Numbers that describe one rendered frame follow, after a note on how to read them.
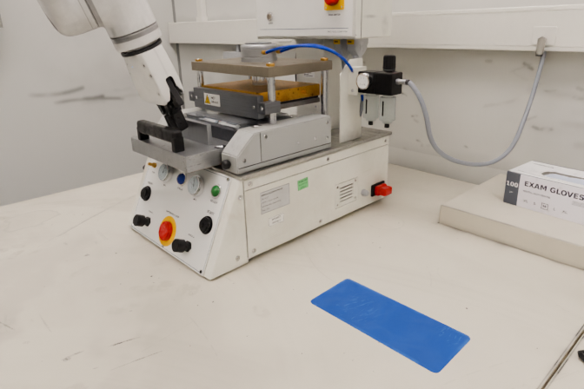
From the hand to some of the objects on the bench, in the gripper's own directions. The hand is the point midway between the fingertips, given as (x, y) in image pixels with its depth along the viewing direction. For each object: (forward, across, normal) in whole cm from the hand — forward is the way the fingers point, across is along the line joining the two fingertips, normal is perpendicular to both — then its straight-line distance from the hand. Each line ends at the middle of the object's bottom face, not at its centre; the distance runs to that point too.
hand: (175, 121), depth 87 cm
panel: (+21, 0, +15) cm, 26 cm away
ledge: (+44, -76, -46) cm, 99 cm away
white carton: (+41, -54, -49) cm, 84 cm away
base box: (+32, -2, -11) cm, 33 cm away
